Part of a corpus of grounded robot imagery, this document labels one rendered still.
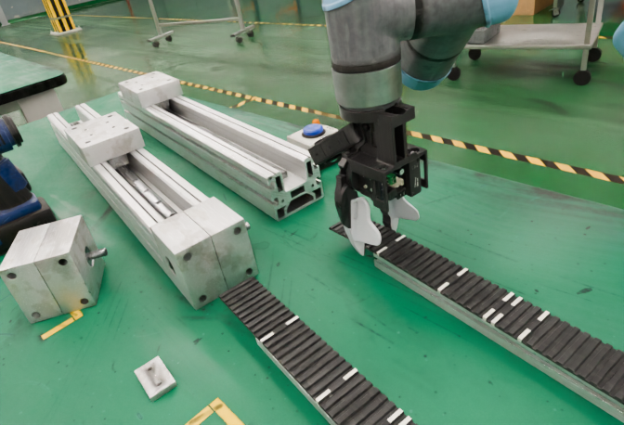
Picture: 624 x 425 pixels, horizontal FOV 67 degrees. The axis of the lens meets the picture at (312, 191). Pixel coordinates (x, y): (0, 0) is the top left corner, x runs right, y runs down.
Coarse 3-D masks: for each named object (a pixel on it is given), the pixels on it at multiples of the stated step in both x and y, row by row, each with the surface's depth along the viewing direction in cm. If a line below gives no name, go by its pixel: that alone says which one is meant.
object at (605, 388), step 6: (618, 366) 42; (612, 372) 42; (618, 372) 41; (612, 378) 41; (618, 378) 41; (606, 384) 41; (612, 384) 40; (618, 384) 41; (606, 390) 40; (612, 390) 40; (618, 390) 40; (612, 396) 40; (618, 396) 40
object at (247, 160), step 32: (160, 128) 111; (192, 128) 97; (224, 128) 98; (192, 160) 101; (224, 160) 88; (256, 160) 79; (288, 160) 81; (256, 192) 81; (288, 192) 77; (320, 192) 81
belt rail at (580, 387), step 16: (384, 272) 62; (400, 272) 59; (416, 288) 58; (448, 304) 54; (464, 320) 53; (480, 320) 51; (496, 336) 50; (512, 352) 49; (528, 352) 47; (544, 368) 46; (560, 368) 44; (576, 384) 43; (592, 400) 43; (608, 400) 42
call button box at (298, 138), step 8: (328, 128) 92; (288, 136) 92; (296, 136) 91; (304, 136) 90; (312, 136) 89; (320, 136) 89; (296, 144) 90; (304, 144) 88; (312, 144) 87; (336, 160) 92; (320, 168) 90
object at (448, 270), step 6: (450, 264) 57; (456, 264) 57; (438, 270) 56; (444, 270) 56; (450, 270) 56; (456, 270) 56; (432, 276) 56; (438, 276) 56; (444, 276) 55; (450, 276) 55; (426, 282) 55; (432, 282) 55; (438, 282) 54; (444, 282) 55; (432, 288) 54
